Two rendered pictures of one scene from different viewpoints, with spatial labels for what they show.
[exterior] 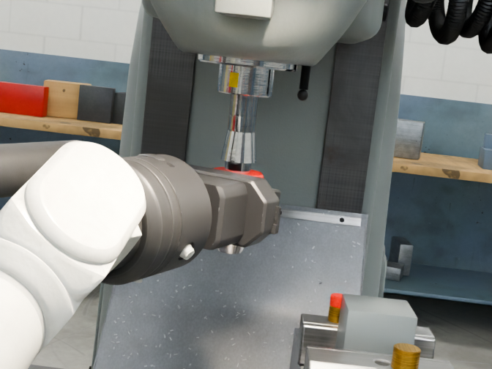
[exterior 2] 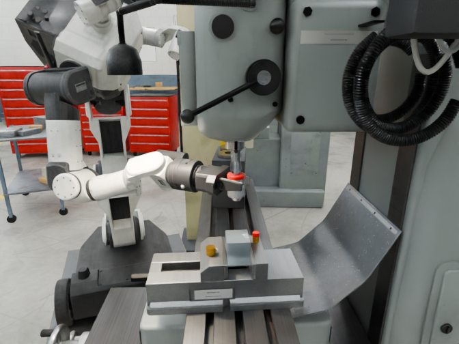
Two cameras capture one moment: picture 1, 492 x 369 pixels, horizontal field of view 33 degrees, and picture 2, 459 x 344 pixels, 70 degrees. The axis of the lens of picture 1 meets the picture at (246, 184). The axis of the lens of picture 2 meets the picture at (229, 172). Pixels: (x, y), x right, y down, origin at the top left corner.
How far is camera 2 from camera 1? 1.03 m
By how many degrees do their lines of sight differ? 83
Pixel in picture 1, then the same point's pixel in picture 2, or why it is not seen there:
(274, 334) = (340, 263)
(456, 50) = not seen: outside the picture
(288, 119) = (385, 167)
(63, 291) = (125, 177)
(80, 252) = (126, 171)
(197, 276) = (341, 226)
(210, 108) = (367, 155)
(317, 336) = not seen: hidden behind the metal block
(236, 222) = (203, 185)
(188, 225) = (178, 179)
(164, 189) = (173, 168)
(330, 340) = not seen: hidden behind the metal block
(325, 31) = (205, 130)
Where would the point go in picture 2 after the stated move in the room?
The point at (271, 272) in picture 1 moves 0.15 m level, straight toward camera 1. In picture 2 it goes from (357, 237) to (300, 239)
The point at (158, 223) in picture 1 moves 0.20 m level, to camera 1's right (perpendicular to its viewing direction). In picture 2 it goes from (167, 175) to (158, 205)
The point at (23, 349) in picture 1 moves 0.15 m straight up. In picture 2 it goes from (115, 184) to (110, 132)
